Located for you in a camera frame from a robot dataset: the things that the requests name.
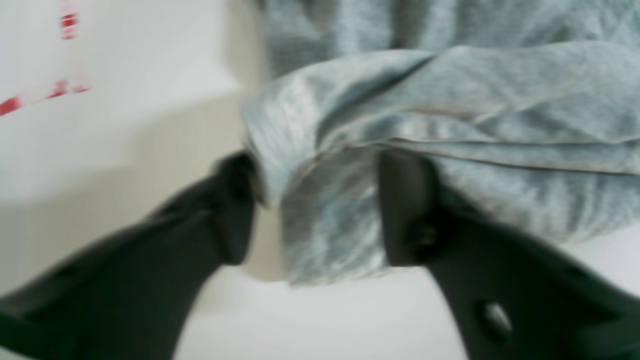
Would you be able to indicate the red tape rectangle marking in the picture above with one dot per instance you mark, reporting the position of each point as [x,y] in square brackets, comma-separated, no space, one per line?
[42,52]

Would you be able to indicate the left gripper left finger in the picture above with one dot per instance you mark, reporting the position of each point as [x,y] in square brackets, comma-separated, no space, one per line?
[127,296]

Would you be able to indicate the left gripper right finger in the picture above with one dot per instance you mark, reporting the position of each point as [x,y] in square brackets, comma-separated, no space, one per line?
[512,297]

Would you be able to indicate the grey Hugging Face t-shirt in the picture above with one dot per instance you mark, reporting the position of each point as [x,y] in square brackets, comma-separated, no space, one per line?
[529,109]

